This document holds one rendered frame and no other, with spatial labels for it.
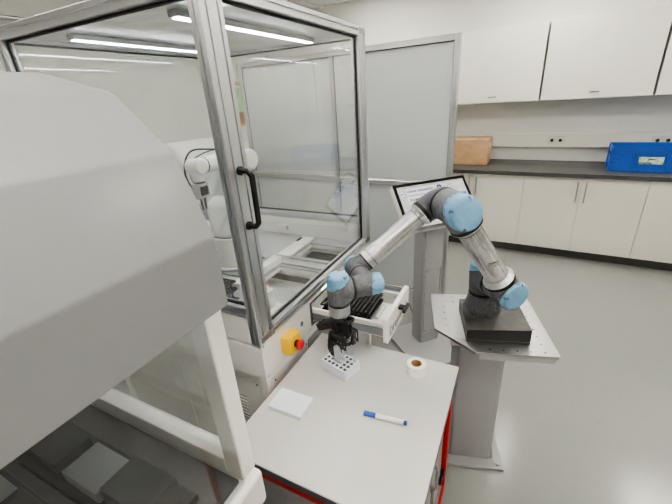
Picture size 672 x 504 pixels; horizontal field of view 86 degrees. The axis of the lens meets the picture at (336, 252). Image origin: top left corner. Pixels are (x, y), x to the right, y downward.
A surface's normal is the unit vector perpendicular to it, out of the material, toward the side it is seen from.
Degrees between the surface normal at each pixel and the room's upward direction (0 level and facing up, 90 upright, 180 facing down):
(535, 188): 90
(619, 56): 90
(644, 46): 90
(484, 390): 90
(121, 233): 69
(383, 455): 0
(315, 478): 0
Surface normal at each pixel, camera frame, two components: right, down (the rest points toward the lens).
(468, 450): -0.18, 0.40
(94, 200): 0.82, -0.21
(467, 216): 0.16, 0.27
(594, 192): -0.50, 0.37
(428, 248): 0.35, 0.35
